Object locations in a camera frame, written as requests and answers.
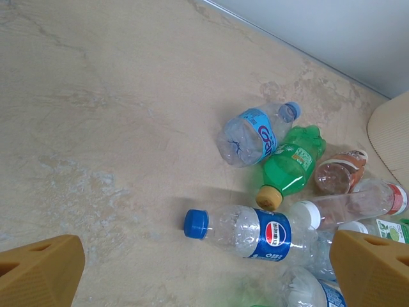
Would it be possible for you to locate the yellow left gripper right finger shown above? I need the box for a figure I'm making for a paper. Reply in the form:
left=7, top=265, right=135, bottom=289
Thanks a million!
left=330, top=230, right=409, bottom=307

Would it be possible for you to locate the clear bottle solid blue label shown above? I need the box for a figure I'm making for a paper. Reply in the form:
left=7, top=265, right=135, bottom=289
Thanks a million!
left=274, top=265, right=349, bottom=307

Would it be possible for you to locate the pink beige plastic bin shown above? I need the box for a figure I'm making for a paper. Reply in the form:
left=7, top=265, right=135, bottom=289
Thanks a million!
left=366, top=92, right=409, bottom=189

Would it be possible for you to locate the copper brown label bottle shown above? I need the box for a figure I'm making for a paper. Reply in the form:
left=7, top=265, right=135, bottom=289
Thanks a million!
left=313, top=149, right=369, bottom=196

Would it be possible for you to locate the clear juice bottle white cap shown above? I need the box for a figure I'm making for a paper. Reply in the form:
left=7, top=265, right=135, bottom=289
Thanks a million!
left=289, top=178, right=409, bottom=232

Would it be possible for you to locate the clear bottle light blue label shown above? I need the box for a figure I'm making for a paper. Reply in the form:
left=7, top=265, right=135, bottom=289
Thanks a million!
left=215, top=101, right=303, bottom=169

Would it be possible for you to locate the lime picture label bottle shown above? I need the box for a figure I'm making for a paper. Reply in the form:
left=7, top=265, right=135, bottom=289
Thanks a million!
left=337, top=217, right=409, bottom=246

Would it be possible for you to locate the green bottle yellow cap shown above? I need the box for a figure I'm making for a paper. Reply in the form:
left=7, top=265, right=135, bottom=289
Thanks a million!
left=255, top=125, right=327, bottom=211

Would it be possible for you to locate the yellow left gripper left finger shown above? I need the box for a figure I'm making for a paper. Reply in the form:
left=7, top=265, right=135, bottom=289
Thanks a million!
left=0, top=233, right=86, bottom=307

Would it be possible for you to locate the Pepsi bottle blue cap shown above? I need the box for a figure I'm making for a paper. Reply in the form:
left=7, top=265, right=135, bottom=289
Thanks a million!
left=183, top=204, right=336, bottom=279

